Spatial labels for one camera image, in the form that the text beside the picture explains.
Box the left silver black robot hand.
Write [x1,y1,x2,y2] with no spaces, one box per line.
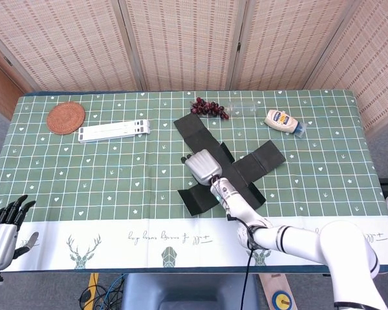
[0,194,39,271]

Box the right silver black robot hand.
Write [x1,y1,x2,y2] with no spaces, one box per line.
[180,150,223,187]

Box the black foldable cardboard box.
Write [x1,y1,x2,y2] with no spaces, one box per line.
[173,113,287,216]

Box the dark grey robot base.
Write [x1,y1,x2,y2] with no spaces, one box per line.
[120,273,260,310]

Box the bunch of dark red grapes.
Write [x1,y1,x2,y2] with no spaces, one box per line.
[189,96,230,120]

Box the clear plastic cup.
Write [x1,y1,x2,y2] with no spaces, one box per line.
[228,100,259,117]

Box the mayonnaise squeeze bottle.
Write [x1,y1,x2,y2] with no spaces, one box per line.
[264,109,307,139]

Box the white folding laptop stand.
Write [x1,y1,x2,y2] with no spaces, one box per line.
[78,119,151,143]

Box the green checked deer tablecloth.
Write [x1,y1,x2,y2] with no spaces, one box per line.
[0,89,388,274]

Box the woven bamboo screen panel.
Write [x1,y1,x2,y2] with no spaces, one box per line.
[118,0,250,92]
[229,0,365,91]
[0,0,143,93]
[305,0,388,136]

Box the wooden board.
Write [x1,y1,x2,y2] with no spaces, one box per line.
[258,273,299,310]

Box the round woven rattan coaster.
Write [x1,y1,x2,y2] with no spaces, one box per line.
[46,101,86,134]

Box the yellow and blue disc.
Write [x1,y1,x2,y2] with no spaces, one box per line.
[270,290,294,310]

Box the brown wooden door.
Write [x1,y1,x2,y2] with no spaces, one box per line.
[0,53,25,121]

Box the black floor cable tangle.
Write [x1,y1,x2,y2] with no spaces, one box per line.
[79,284,124,310]

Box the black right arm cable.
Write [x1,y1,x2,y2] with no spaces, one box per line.
[226,212,263,310]

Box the blue floor cable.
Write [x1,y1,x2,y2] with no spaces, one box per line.
[103,274,127,310]

